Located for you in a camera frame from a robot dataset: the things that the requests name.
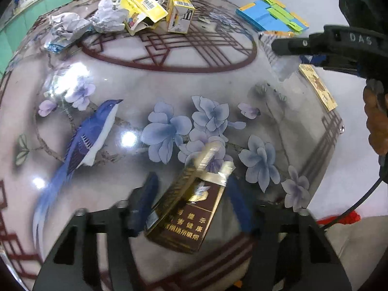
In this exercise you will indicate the blue packet with green notes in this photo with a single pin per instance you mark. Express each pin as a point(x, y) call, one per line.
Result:
point(266, 13)

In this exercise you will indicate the beige cloth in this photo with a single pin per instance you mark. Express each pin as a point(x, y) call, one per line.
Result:
point(360, 248)

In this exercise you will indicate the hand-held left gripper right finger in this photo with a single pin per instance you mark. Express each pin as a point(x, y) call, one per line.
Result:
point(239, 207)

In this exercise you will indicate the yellow drink carton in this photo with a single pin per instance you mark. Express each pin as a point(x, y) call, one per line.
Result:
point(178, 13)

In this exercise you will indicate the white crumpled paper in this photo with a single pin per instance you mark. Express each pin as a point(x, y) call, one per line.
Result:
point(107, 16)

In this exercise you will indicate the green kitchen cabinet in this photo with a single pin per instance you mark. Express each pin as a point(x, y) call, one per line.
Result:
point(36, 15)

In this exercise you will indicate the person's right hand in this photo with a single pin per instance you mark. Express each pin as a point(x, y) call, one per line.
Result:
point(377, 115)

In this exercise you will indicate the red tassel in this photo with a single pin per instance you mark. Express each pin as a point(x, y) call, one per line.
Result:
point(342, 219)

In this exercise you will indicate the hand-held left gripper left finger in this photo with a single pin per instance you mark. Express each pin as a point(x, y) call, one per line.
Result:
point(148, 195)

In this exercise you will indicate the brown cigarette box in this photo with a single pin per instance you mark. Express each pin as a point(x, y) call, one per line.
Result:
point(188, 221)

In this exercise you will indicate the flattened yellow carton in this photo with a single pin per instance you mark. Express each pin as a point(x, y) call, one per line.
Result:
point(142, 7)

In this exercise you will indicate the yellow printed card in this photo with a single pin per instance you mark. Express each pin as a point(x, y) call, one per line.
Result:
point(319, 88)

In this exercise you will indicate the crumpled white blue wrapper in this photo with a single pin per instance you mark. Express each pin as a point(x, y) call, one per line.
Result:
point(65, 28)

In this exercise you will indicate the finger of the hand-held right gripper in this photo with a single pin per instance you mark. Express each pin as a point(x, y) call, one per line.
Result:
point(294, 46)

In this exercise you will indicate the small clear wrapper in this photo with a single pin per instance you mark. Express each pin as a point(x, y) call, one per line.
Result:
point(216, 18)

